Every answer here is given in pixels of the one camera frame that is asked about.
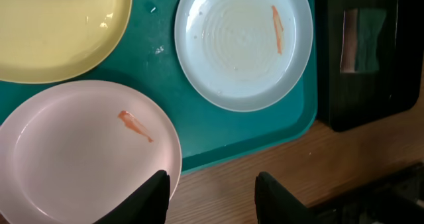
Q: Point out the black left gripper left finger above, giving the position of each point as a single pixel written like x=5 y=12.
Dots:
x=147 y=204

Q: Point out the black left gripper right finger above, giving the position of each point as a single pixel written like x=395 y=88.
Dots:
x=276 y=205

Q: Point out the pink white plate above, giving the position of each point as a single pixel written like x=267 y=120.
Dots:
x=75 y=151

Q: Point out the light blue plate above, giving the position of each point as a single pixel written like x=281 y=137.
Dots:
x=243 y=55

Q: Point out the green scrubbing sponge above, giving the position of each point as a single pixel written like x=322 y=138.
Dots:
x=361 y=29

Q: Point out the black water tray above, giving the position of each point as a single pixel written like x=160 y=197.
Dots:
x=346 y=101

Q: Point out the teal serving tray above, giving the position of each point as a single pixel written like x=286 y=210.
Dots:
x=145 y=59

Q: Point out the yellow plate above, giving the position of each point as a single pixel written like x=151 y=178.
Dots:
x=45 y=41

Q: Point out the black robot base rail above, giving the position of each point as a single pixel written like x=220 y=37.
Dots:
x=396 y=198

